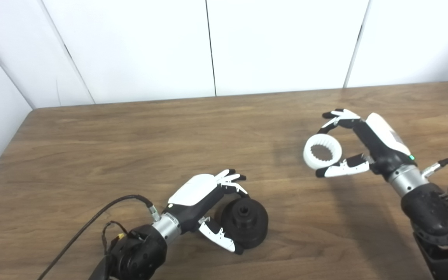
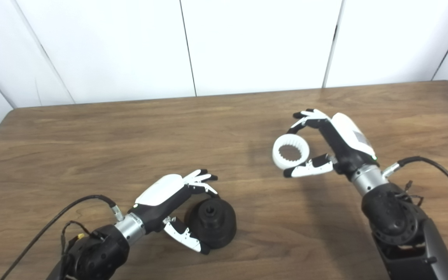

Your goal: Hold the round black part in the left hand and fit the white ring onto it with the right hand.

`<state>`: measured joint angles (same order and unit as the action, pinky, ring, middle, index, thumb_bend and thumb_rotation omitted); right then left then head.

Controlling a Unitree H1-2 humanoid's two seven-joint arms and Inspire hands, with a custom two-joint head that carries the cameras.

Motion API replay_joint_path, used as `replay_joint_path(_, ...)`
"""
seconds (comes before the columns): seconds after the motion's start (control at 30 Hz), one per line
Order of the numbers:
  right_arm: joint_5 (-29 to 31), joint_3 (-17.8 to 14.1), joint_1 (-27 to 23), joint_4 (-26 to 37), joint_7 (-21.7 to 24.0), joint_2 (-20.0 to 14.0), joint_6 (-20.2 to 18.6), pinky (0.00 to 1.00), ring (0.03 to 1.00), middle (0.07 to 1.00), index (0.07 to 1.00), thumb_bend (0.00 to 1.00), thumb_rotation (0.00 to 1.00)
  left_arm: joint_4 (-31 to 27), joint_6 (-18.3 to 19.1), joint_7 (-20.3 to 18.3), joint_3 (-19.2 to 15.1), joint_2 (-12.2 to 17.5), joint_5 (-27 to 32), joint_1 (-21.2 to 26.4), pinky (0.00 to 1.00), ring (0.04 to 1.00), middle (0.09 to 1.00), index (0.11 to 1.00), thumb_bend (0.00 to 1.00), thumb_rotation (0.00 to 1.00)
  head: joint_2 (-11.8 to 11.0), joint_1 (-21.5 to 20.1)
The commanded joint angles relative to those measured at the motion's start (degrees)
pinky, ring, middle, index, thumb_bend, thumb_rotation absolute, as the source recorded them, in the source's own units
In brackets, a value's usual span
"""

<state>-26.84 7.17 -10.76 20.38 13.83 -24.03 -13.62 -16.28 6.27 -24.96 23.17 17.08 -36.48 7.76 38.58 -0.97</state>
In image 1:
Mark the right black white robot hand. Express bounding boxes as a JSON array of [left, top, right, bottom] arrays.
[[316, 108, 417, 181]]

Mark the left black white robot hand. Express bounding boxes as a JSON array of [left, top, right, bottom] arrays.
[[163, 169, 250, 255]]

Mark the round black plastic part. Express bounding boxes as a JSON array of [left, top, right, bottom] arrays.
[[221, 198, 269, 249]]

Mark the white toothed plastic ring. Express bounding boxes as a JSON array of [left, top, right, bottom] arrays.
[[303, 134, 343, 170]]

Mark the thin left arm wire bundle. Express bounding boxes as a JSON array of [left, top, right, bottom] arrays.
[[101, 221, 129, 255]]

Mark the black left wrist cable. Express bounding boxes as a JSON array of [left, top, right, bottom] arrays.
[[37, 194, 161, 280]]

